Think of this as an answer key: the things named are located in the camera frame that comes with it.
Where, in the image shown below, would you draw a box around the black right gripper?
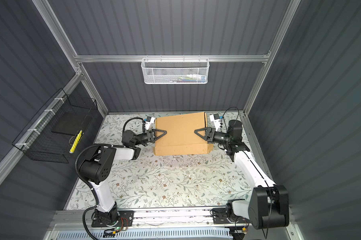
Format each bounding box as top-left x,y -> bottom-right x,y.
195,128 -> 231,147

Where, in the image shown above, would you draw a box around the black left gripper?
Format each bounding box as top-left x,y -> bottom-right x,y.
134,131 -> 168,149

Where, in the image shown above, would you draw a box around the brown cardboard box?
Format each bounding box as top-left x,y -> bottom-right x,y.
153,112 -> 213,156

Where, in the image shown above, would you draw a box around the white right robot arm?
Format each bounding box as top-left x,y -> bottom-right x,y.
194,120 -> 289,230

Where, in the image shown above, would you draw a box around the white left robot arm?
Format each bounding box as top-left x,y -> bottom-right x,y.
74,129 -> 167,218

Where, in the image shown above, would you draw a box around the items in white basket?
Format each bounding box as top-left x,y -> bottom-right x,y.
166,74 -> 207,84

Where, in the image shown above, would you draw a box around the yellow marker pen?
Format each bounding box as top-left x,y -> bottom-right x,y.
69,130 -> 83,154

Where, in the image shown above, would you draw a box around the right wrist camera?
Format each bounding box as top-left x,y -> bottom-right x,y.
209,114 -> 222,132

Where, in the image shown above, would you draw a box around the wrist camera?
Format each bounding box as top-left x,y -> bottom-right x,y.
144,116 -> 155,131
209,114 -> 222,132

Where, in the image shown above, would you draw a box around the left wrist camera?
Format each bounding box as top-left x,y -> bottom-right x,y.
144,116 -> 155,131

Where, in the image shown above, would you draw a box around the white wire mesh basket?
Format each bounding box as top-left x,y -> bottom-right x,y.
141,58 -> 210,85

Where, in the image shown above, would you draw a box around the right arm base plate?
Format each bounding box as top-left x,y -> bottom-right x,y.
209,208 -> 250,225

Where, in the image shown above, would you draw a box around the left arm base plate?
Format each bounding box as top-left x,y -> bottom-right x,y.
91,210 -> 135,228

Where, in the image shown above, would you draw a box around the white perforated front rail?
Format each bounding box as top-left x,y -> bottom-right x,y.
55,227 -> 232,240

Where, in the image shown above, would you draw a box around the black wire mesh basket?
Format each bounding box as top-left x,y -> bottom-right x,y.
12,90 -> 98,164

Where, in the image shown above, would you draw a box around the aluminium enclosure frame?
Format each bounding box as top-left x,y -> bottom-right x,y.
0,1 -> 301,240

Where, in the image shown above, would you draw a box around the black corrugated cable conduit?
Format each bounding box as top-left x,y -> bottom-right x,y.
74,116 -> 146,240

